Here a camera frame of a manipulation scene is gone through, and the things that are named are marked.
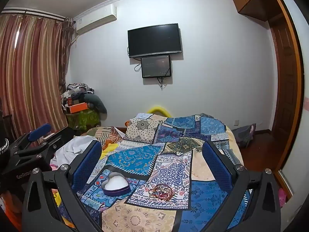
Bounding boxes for patchwork patterned blanket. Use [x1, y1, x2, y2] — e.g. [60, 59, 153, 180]
[58, 112, 245, 232]

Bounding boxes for small black wall monitor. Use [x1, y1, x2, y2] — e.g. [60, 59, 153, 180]
[141, 55, 172, 78]

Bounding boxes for red string bracelet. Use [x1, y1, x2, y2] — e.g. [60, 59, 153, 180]
[158, 191, 175, 200]

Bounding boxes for orange box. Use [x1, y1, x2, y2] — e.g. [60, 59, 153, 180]
[66, 103, 90, 114]

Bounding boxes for white air conditioner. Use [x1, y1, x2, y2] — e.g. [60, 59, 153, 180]
[73, 3, 118, 35]

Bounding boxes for green patterned bag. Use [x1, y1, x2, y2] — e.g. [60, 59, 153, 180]
[66, 110, 101, 128]

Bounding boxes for large black wall television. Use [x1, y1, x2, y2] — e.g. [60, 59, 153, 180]
[127, 23, 182, 58]

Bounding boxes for brown wooden door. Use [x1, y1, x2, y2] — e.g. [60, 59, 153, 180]
[268, 12, 305, 157]

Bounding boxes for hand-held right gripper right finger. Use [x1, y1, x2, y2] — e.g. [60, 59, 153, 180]
[177, 141, 282, 232]

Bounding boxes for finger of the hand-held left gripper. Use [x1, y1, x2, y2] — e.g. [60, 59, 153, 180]
[10, 123, 52, 155]
[36, 126, 76, 161]

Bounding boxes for striped brown curtain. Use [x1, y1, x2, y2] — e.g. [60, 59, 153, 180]
[0, 13, 74, 136]

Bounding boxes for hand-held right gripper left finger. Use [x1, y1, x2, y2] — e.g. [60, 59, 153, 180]
[22, 140, 104, 232]

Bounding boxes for yellow curved plastic frame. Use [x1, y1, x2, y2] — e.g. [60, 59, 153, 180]
[147, 105, 173, 116]

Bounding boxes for orange striped cloth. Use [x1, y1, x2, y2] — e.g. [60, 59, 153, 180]
[81, 126, 124, 148]

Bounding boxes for white tray purple rim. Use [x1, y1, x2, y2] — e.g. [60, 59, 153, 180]
[101, 172, 131, 196]

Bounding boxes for yellow cloth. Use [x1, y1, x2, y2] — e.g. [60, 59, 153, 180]
[100, 142, 119, 159]

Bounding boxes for grey bag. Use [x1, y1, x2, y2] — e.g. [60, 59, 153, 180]
[231, 123, 257, 148]

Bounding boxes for pink slippers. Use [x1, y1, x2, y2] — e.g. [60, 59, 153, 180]
[277, 188, 287, 206]

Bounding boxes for white cloth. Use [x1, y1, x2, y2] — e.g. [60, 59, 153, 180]
[50, 135, 97, 170]

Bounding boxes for orange beaded bracelet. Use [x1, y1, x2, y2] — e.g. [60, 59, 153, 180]
[156, 184, 172, 195]

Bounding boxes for pile of clothes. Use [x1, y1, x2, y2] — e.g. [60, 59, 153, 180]
[60, 83, 108, 114]

